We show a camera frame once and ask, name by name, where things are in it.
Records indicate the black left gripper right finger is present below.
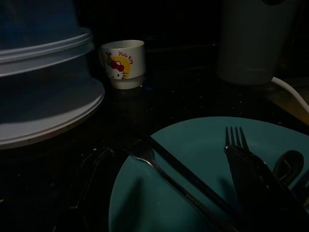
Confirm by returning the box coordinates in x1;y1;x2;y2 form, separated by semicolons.
224;145;305;232

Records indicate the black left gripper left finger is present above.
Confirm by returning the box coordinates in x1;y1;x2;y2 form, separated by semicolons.
69;146;115;232

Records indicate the black chopstick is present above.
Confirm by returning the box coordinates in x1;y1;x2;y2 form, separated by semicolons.
149;136;244;220

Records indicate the teal plate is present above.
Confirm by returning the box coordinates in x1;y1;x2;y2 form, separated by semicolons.
108;116;309;232

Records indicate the steel fork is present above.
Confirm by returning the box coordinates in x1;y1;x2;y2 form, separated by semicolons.
225;126;250;152

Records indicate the white stacked plastic container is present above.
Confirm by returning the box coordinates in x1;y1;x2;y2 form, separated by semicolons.
0;0;106;150

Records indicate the white cartoon cat cup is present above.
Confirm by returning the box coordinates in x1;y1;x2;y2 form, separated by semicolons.
98;40;146;90

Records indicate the grey water filter canister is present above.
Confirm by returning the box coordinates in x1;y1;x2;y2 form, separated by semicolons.
215;0;301;86

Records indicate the short white hose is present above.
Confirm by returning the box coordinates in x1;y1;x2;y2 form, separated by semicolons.
270;76;309;116

